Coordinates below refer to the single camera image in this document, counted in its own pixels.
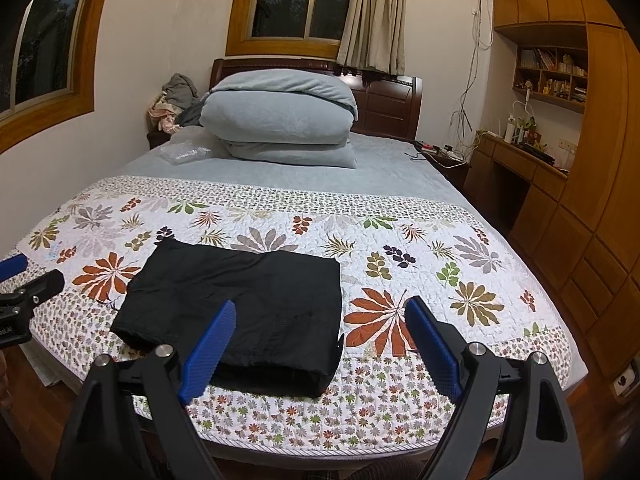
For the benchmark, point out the dark wooden headboard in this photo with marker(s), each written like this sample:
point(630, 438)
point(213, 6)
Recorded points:
point(385, 105)

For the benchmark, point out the clear plastic bag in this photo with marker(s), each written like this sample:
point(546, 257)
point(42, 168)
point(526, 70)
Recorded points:
point(185, 152)

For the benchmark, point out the wooden framed window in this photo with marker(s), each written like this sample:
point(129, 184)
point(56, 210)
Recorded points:
point(290, 0)
point(45, 35)

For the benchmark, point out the folded light blue duvet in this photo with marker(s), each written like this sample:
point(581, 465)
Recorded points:
point(275, 110)

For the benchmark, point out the wooden desk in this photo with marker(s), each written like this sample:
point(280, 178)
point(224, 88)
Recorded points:
point(505, 150)

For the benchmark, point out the large wooden wardrobe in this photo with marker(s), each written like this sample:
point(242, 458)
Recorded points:
point(600, 160)

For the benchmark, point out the wooden shelf with books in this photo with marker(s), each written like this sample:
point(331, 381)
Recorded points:
point(550, 97)

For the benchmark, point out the beige curtain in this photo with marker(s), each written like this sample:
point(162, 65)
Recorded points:
point(375, 15)

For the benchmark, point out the low wall outlet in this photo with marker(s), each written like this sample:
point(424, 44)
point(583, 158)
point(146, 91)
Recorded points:
point(625, 382)

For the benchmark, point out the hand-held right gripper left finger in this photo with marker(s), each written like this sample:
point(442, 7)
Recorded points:
point(207, 355)

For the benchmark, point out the pile of clothes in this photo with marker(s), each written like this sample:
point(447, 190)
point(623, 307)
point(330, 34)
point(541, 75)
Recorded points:
point(180, 90)

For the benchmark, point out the black pants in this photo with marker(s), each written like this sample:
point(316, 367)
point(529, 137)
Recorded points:
point(250, 300)

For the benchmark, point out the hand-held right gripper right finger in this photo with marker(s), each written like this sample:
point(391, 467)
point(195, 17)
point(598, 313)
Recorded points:
point(432, 345)

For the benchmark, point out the floral quilted bedspread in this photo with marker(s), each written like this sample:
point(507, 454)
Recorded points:
point(400, 240)

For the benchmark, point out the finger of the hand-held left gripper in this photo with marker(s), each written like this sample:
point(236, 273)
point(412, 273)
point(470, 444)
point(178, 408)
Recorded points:
point(42, 285)
point(12, 267)

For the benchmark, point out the white desk lamp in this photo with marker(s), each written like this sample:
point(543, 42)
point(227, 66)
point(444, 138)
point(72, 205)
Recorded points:
point(510, 125)

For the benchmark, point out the dark wooden nightstand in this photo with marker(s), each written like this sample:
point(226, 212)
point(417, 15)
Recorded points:
point(452, 172)

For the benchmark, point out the black device on desk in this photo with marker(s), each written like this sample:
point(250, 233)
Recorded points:
point(537, 152)

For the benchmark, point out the light blue bed sheet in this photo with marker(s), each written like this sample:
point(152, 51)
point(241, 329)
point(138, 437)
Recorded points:
point(380, 170)

